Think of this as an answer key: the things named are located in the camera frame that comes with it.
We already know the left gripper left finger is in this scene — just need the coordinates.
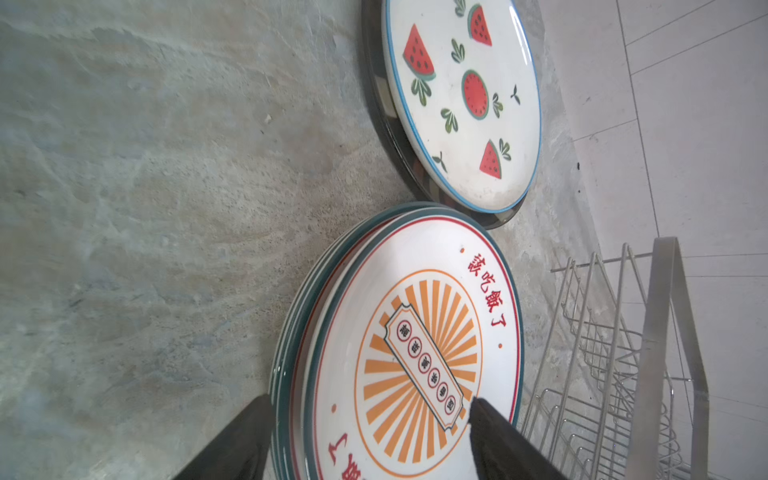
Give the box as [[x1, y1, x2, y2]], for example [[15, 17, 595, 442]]
[[175, 394, 274, 480]]

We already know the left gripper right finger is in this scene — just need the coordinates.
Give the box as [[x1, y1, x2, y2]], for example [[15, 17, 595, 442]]
[[469, 397, 566, 480]]

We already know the brown patterned plate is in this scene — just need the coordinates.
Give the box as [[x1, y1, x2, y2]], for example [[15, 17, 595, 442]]
[[268, 201, 433, 480]]

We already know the orange sunburst plate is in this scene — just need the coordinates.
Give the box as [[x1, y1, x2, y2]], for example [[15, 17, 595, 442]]
[[301, 208, 524, 479]]

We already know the dark rimmed cream plate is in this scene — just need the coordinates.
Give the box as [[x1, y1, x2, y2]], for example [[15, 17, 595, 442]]
[[358, 0, 523, 229]]

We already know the white watermelon pattern plate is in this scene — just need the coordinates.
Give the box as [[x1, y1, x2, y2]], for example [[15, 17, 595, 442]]
[[381, 0, 542, 214]]

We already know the metal wire dish rack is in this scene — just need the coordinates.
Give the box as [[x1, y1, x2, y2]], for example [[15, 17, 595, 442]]
[[519, 237, 710, 479]]

